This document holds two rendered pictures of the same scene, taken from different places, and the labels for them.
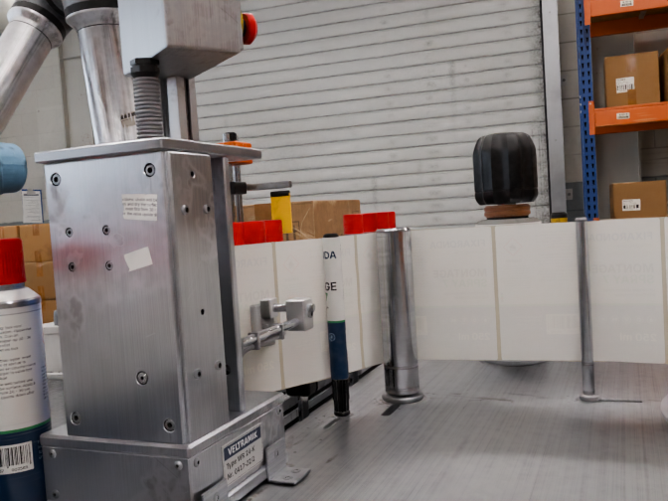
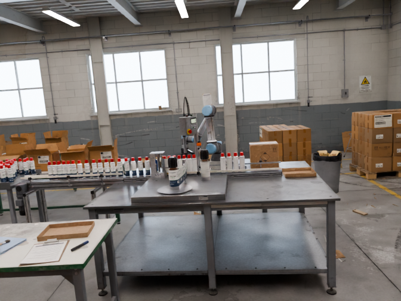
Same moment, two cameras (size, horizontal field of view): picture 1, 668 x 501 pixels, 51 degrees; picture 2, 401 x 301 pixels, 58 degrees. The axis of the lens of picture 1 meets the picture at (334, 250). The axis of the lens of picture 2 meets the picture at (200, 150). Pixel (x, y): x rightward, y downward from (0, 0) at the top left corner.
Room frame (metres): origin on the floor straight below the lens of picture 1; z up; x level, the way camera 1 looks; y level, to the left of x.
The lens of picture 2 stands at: (-0.05, -3.47, 1.72)
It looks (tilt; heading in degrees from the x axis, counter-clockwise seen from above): 9 degrees down; 74
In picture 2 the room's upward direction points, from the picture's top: 4 degrees counter-clockwise
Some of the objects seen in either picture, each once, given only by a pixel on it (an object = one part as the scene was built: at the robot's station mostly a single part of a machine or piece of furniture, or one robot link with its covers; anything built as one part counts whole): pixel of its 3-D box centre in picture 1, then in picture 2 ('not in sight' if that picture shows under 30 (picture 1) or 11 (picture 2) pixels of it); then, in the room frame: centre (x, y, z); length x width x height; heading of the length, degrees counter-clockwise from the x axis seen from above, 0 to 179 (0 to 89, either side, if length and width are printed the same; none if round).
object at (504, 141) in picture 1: (508, 247); (204, 164); (0.93, -0.23, 1.03); 0.09 x 0.09 x 0.30
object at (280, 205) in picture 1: (281, 212); not in sight; (0.97, 0.07, 1.09); 0.03 x 0.01 x 0.06; 67
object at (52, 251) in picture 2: not in sight; (52, 250); (-0.38, -1.17, 0.81); 0.38 x 0.36 x 0.02; 161
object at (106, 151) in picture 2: not in sight; (104, 152); (0.05, 1.74, 0.97); 0.51 x 0.39 x 0.37; 77
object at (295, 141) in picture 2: not in sight; (283, 148); (3.67, 3.11, 0.45); 1.20 x 0.84 x 0.89; 73
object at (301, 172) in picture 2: not in sight; (298, 172); (1.88, -0.33, 0.85); 0.30 x 0.26 x 0.04; 157
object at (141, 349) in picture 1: (163, 323); (158, 165); (0.54, 0.13, 1.01); 0.14 x 0.13 x 0.26; 157
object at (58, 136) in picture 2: not in sight; (56, 140); (-0.80, 4.17, 0.97); 0.43 x 0.42 x 0.37; 68
